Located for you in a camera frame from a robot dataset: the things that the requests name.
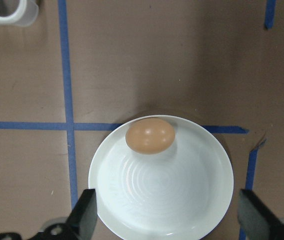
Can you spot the brown egg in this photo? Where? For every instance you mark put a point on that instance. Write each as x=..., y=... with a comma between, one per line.
x=149, y=136

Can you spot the white round plate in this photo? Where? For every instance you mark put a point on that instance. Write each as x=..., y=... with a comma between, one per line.
x=161, y=190

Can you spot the white egg box clear lid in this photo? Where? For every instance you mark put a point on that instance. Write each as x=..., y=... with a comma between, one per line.
x=22, y=17

